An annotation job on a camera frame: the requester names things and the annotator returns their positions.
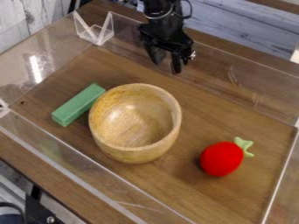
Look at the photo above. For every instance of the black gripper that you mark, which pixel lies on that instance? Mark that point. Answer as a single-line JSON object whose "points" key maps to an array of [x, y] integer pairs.
{"points": [[163, 35]]}

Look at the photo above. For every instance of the red plush strawberry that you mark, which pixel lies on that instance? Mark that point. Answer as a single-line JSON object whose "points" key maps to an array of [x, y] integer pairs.
{"points": [[222, 158]]}

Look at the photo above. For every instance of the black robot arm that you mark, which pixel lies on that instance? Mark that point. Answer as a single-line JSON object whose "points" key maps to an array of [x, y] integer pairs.
{"points": [[158, 9]]}

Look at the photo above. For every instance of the wooden bowl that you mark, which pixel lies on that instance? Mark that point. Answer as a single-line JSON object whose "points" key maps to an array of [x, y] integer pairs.
{"points": [[135, 122]]}

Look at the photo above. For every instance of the green rectangular block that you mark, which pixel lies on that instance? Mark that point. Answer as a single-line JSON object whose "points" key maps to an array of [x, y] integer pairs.
{"points": [[78, 105]]}

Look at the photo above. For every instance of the black table clamp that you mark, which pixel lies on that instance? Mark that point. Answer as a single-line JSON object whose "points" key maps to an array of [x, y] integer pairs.
{"points": [[38, 214]]}

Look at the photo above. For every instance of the clear acrylic corner bracket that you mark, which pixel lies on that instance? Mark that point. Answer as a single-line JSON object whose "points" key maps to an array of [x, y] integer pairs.
{"points": [[95, 34]]}

